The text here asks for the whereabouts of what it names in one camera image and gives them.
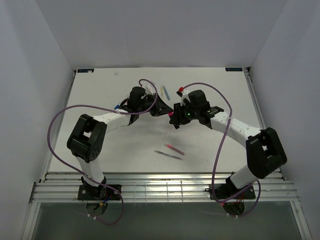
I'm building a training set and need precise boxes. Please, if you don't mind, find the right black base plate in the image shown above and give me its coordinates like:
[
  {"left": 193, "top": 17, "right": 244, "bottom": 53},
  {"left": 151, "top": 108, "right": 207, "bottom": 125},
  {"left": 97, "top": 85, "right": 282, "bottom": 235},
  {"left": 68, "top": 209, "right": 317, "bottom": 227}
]
[{"left": 214, "top": 183, "right": 256, "bottom": 200}]

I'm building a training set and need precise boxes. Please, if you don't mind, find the right blue corner label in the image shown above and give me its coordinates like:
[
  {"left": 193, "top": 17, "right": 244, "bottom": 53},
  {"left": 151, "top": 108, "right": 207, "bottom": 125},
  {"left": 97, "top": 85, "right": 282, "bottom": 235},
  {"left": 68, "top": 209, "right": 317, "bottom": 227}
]
[{"left": 225, "top": 67, "right": 243, "bottom": 72}]

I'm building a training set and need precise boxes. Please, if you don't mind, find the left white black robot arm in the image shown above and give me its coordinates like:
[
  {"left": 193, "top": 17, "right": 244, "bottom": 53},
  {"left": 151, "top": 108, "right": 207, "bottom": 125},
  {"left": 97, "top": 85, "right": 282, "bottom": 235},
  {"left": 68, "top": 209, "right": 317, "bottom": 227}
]
[{"left": 67, "top": 86, "right": 167, "bottom": 200}]

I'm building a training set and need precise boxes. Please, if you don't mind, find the blue pen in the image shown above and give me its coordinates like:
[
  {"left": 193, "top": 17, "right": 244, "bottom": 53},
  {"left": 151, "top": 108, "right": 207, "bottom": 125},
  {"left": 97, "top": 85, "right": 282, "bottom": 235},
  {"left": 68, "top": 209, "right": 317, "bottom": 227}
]
[{"left": 163, "top": 85, "right": 171, "bottom": 101}]

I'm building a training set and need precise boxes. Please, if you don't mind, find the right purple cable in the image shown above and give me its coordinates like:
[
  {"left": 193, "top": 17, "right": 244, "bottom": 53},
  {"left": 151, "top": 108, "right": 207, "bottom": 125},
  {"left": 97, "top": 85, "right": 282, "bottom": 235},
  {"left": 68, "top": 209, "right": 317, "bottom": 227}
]
[{"left": 183, "top": 82, "right": 262, "bottom": 218}]

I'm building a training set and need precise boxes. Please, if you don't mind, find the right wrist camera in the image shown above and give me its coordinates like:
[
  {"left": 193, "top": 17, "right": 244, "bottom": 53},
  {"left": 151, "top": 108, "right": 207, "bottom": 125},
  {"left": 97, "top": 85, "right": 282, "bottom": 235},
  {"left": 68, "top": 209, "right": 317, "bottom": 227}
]
[{"left": 176, "top": 87, "right": 191, "bottom": 106}]

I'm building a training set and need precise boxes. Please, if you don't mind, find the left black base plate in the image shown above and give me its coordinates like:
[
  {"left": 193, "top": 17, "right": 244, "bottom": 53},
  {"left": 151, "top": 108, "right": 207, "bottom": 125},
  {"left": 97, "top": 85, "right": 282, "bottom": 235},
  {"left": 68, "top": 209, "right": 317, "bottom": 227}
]
[{"left": 77, "top": 184, "right": 121, "bottom": 201}]

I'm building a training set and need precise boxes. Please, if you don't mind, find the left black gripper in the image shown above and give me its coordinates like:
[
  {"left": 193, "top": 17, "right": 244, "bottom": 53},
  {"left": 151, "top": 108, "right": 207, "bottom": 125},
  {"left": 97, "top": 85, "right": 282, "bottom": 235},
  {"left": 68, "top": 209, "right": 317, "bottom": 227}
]
[{"left": 137, "top": 93, "right": 173, "bottom": 118}]

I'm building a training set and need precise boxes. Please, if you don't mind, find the left blue corner label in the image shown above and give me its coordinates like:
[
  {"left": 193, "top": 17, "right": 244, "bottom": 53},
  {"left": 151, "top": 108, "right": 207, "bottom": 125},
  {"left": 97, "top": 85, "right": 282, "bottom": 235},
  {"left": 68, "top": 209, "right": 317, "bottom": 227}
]
[{"left": 76, "top": 68, "right": 95, "bottom": 73}]

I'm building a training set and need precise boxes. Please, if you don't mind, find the purple cable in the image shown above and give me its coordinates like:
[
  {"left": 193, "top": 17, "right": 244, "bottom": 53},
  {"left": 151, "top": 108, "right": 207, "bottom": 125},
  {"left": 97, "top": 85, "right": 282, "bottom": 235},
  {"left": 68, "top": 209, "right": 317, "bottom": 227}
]
[
  {"left": 48, "top": 78, "right": 159, "bottom": 226},
  {"left": 183, "top": 82, "right": 262, "bottom": 218}
]

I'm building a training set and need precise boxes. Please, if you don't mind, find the red pen clear cap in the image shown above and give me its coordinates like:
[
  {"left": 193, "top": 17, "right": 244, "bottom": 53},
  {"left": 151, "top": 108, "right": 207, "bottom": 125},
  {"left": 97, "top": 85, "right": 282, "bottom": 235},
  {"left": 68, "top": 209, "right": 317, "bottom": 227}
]
[{"left": 164, "top": 143, "right": 185, "bottom": 156}]

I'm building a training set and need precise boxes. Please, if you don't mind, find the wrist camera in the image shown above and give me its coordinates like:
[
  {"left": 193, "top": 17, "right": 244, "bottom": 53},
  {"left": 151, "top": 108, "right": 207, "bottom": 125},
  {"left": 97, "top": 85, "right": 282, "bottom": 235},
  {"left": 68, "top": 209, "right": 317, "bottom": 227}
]
[
  {"left": 143, "top": 83, "right": 157, "bottom": 95},
  {"left": 176, "top": 87, "right": 191, "bottom": 106}
]

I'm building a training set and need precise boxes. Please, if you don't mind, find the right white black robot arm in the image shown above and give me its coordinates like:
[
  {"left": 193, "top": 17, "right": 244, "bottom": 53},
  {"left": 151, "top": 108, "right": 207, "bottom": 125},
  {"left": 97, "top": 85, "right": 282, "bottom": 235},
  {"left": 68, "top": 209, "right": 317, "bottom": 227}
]
[{"left": 169, "top": 88, "right": 288, "bottom": 202}]

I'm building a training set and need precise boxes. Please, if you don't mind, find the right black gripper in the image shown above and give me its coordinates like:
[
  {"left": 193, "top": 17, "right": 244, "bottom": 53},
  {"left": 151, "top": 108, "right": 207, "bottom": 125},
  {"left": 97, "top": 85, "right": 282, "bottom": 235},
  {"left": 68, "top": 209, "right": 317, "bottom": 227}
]
[{"left": 169, "top": 101, "right": 200, "bottom": 126}]

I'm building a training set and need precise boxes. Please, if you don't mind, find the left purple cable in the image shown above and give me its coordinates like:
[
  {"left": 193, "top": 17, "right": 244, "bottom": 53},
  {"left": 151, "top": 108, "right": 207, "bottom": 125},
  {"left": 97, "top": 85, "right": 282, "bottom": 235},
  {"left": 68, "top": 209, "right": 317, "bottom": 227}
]
[{"left": 48, "top": 78, "right": 159, "bottom": 226}]

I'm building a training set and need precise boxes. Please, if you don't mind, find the blue corner label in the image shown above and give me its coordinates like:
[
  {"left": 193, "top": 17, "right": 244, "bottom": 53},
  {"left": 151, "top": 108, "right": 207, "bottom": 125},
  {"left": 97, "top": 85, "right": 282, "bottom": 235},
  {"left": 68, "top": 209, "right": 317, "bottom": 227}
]
[
  {"left": 76, "top": 68, "right": 95, "bottom": 73},
  {"left": 225, "top": 67, "right": 243, "bottom": 72}
]

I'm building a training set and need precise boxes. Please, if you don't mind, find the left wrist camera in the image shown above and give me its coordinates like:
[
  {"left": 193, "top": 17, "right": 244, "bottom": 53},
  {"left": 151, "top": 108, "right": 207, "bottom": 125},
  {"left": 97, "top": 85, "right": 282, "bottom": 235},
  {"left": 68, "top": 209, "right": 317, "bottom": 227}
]
[{"left": 143, "top": 83, "right": 157, "bottom": 95}]

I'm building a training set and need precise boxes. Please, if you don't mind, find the thin yellow pen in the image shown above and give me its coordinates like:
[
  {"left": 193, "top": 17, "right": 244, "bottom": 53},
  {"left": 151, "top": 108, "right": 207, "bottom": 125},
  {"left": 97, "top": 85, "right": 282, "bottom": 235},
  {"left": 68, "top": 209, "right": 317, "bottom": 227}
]
[{"left": 160, "top": 86, "right": 165, "bottom": 96}]

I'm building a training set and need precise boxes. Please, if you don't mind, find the grey black pen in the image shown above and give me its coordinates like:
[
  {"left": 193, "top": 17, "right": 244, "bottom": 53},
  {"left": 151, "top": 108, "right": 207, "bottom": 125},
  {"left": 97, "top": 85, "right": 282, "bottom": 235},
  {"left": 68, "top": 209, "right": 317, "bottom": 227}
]
[{"left": 154, "top": 150, "right": 183, "bottom": 160}]

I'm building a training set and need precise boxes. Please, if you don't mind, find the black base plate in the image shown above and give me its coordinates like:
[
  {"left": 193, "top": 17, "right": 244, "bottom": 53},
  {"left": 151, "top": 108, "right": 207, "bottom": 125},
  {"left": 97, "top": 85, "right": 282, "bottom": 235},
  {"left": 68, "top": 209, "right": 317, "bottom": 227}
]
[
  {"left": 214, "top": 183, "right": 256, "bottom": 200},
  {"left": 77, "top": 184, "right": 121, "bottom": 201}
]

